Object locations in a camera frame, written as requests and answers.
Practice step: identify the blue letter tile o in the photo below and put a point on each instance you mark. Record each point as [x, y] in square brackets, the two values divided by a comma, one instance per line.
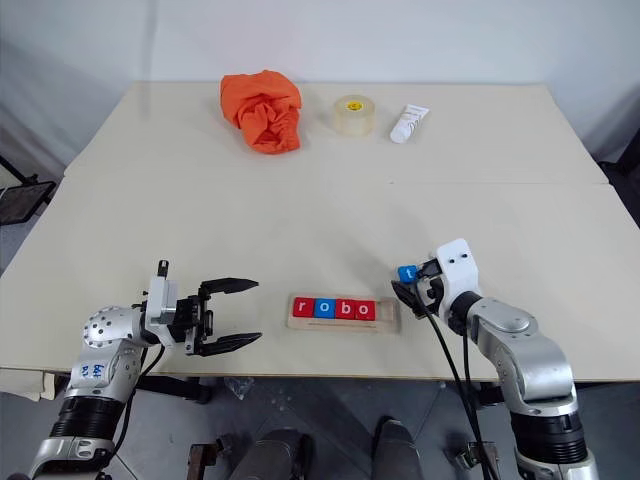
[324, 308]

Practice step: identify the blue letter tile t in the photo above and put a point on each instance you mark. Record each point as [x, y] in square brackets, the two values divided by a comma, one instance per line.
[407, 274]

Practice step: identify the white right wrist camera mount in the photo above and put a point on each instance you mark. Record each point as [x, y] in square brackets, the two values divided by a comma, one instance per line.
[457, 272]

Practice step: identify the red letter tile b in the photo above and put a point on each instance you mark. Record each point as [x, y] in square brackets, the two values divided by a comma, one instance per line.
[345, 308]

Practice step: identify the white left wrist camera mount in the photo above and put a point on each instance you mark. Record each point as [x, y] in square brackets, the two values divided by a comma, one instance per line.
[160, 300]

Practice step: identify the white squeeze tube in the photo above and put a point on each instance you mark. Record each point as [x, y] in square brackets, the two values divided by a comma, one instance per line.
[407, 125]

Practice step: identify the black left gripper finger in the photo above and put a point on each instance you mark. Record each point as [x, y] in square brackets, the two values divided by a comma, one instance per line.
[230, 343]
[230, 285]

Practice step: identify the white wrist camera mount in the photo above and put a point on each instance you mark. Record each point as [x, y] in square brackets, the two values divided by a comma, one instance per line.
[160, 300]
[457, 272]

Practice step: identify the black table frame leg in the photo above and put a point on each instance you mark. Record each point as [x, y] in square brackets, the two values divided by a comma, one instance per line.
[492, 395]
[175, 387]

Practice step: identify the wide dark rounded shape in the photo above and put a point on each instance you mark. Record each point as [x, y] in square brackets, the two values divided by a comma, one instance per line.
[275, 457]

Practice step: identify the clear plastic bag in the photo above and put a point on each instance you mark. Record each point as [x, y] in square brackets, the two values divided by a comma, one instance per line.
[238, 389]

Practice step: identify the wooden letter tray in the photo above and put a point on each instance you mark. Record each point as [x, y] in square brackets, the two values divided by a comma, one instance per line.
[387, 320]

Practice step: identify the brown metal bracket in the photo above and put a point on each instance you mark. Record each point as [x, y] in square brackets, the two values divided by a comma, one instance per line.
[467, 457]
[205, 457]

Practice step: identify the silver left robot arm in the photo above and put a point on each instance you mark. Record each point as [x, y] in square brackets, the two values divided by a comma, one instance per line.
[100, 330]

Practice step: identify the red letter tile r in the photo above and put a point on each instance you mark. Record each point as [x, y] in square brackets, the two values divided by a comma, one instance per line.
[303, 308]

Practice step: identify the clear tape roll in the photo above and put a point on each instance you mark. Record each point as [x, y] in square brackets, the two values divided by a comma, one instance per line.
[354, 116]

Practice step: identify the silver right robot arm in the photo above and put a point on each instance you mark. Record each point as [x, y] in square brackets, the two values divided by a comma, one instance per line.
[510, 325]

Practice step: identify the narrow dark rounded shape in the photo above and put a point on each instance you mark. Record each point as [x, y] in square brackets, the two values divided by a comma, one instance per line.
[397, 450]

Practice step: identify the black chair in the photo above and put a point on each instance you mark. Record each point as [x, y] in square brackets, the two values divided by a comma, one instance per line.
[627, 150]

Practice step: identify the crumpled orange cloth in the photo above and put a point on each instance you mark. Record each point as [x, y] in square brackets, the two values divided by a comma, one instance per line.
[260, 110]

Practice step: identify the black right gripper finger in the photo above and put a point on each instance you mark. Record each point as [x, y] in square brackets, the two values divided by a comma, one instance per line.
[407, 296]
[426, 269]

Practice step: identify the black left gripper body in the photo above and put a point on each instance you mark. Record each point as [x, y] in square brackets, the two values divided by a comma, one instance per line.
[195, 317]

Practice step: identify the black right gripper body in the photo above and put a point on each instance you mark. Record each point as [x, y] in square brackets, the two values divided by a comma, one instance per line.
[431, 295]

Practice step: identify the black mesh rack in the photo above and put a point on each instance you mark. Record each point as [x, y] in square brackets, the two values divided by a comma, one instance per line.
[22, 197]

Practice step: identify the red letter tile o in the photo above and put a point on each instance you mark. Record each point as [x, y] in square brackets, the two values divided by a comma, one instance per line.
[365, 309]

